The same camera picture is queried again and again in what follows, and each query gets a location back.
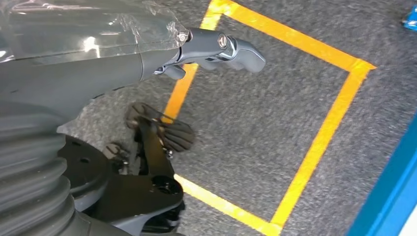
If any yellow floor tape square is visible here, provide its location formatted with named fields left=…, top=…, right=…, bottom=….
left=161, top=0, right=377, bottom=236

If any clear plastic wrap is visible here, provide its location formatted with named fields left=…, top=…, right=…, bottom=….
left=0, top=0, right=190, bottom=62

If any blue metal shelf rack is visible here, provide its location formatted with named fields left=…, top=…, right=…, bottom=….
left=345, top=4, right=417, bottom=236

